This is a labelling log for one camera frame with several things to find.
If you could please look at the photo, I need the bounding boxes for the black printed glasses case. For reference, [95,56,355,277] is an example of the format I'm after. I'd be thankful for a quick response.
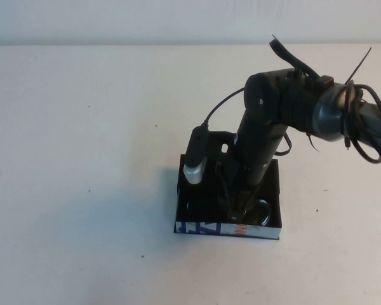
[173,153,283,241]

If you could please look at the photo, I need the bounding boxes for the black zip tie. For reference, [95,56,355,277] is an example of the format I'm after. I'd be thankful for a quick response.
[345,46,373,86]

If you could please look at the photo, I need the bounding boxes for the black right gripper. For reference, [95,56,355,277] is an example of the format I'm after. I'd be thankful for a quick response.
[217,157,269,222]

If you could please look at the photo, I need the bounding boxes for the black cable sleeve strap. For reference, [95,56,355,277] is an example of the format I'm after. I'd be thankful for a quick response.
[268,34,322,81]

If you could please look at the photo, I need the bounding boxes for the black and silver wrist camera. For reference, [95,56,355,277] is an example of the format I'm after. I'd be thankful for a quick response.
[182,125,210,186]

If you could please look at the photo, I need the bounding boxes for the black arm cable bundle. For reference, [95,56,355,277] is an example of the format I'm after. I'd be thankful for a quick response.
[335,81,381,166]

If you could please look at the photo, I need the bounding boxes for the black framed glasses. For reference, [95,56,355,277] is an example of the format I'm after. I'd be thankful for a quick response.
[185,198,272,227]

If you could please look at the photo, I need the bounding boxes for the black camera cable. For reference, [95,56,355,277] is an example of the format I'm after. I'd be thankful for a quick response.
[202,86,246,127]

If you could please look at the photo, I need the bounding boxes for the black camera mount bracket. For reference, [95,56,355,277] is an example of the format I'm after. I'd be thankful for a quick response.
[190,129,239,163]

